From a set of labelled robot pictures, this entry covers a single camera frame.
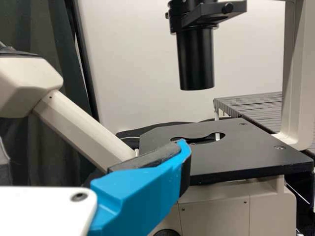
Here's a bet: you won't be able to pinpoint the black platform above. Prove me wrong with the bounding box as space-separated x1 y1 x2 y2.
213 91 284 135

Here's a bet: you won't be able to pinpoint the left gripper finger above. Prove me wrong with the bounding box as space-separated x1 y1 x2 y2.
87 139 192 236

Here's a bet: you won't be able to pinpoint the cream microscope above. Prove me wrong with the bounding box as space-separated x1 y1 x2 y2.
0 0 315 236

